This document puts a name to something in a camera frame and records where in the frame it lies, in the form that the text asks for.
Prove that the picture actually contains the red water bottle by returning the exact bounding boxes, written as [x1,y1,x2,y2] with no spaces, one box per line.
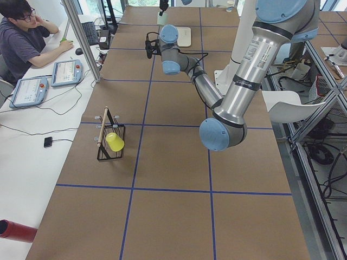
[1,219,37,243]

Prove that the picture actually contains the blue teach pendant far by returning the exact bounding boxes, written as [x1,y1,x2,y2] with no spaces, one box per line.
[51,59,83,87]

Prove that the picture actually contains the small black square device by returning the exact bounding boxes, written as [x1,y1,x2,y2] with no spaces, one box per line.
[43,136,53,148]

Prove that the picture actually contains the blue teach pendant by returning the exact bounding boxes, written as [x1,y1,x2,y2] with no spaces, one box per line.
[51,59,83,87]
[9,76,49,108]

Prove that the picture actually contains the black wire cup rack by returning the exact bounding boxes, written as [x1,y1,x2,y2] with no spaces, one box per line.
[95,107,126,162]

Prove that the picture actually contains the wooden rack handle rod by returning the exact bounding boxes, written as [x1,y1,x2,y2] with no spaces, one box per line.
[97,106,108,147]

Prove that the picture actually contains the black keyboard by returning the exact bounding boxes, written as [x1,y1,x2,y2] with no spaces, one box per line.
[81,22,99,46]

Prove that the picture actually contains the cream rabbit print tray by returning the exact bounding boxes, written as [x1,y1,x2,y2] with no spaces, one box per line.
[177,27,191,47]

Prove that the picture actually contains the aluminium frame post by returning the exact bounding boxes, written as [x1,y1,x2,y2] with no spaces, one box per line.
[61,0,101,83]

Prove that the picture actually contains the yellow cup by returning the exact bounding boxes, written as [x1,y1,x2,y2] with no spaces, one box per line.
[106,132,125,152]

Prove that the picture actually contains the blue teach pendant near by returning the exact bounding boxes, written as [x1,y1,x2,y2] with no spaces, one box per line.
[9,76,49,108]

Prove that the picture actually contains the paper coffee cup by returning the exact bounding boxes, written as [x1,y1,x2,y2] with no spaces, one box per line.
[226,0,235,12]

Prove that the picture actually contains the white plastic chair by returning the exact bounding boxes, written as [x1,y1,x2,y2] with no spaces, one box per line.
[262,90,325,123]

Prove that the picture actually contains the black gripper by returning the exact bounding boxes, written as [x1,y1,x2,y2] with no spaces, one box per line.
[158,0,169,16]

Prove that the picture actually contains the seated person dark shirt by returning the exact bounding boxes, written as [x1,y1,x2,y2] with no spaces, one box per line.
[1,1,73,81]

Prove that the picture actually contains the black computer mouse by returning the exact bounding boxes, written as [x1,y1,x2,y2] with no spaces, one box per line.
[75,48,83,55]

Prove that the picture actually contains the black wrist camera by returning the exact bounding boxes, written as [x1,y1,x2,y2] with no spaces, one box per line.
[145,32,161,59]

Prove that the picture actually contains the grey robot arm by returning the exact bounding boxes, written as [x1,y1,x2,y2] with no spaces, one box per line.
[158,0,196,17]
[159,1,320,151]

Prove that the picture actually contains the light green cup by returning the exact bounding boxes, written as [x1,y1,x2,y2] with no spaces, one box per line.
[157,12,168,26]

